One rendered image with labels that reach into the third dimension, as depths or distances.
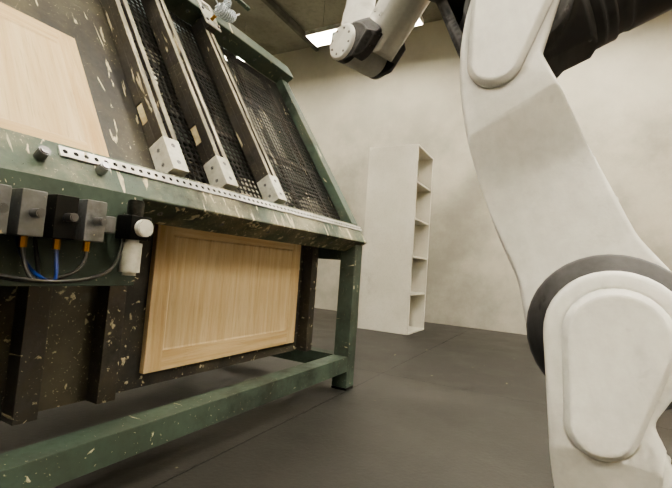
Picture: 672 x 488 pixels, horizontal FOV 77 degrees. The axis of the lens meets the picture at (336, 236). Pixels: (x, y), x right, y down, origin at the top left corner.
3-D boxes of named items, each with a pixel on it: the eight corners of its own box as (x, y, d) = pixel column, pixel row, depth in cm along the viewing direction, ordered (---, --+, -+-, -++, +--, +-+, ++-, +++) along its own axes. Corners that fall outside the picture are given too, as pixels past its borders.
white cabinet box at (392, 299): (407, 335, 446) (418, 143, 461) (357, 327, 474) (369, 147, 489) (423, 329, 499) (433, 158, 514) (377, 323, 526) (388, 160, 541)
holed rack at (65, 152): (59, 156, 99) (60, 155, 99) (57, 146, 100) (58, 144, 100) (361, 231, 243) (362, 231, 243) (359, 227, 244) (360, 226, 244)
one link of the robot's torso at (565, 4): (601, 67, 52) (562, -8, 55) (613, 4, 41) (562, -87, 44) (497, 117, 58) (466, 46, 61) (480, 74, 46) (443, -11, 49)
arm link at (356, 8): (366, 2, 102) (353, 82, 103) (334, -20, 95) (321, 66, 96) (400, -12, 94) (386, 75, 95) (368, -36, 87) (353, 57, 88)
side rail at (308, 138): (336, 233, 242) (352, 223, 238) (268, 88, 277) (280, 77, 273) (343, 234, 249) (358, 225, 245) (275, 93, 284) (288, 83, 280)
